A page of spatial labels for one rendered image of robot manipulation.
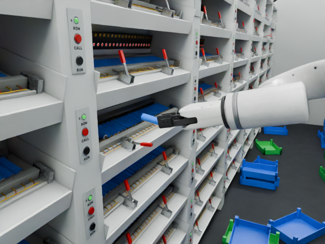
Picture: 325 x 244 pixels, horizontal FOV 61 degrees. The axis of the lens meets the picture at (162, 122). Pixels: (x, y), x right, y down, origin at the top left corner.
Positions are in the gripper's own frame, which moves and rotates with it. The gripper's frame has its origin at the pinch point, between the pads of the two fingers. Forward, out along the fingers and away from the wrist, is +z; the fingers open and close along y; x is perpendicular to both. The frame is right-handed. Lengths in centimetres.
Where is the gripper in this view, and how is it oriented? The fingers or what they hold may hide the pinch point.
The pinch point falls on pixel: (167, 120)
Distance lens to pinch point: 69.9
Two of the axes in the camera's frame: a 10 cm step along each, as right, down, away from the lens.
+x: 2.1, 9.7, 1.5
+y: -4.3, 2.3, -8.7
